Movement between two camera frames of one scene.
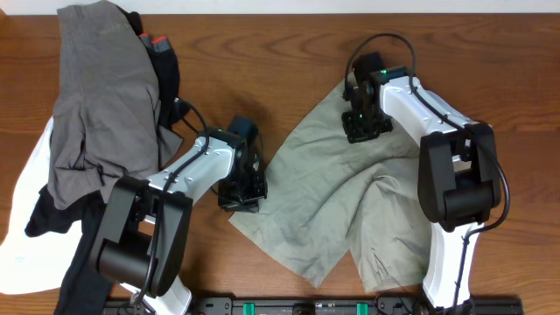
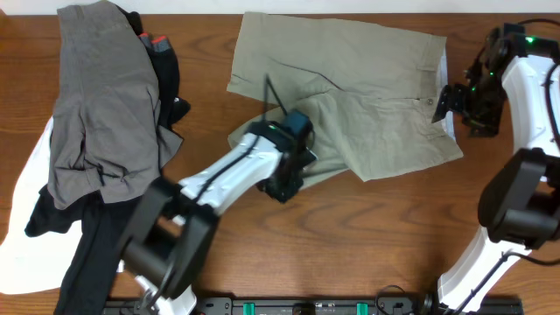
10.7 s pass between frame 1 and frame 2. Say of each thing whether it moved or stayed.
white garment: stayed
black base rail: stayed
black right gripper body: moved
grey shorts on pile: stayed
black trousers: stayed
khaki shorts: moved
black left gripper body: moved
